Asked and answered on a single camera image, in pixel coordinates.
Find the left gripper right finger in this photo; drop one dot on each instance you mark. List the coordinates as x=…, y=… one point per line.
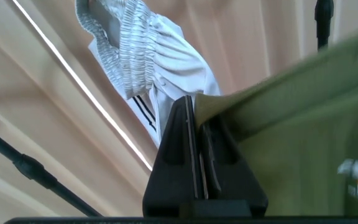
x=241, y=189

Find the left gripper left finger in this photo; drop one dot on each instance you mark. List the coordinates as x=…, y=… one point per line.
x=169, y=186

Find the green garment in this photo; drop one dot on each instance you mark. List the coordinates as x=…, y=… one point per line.
x=291, y=124

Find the pale grey shorts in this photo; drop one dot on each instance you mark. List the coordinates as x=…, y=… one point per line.
x=166, y=62

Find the black clothes rack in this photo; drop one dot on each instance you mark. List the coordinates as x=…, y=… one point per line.
x=33, y=169

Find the beige curtain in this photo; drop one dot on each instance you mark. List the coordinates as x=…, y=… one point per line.
x=42, y=93

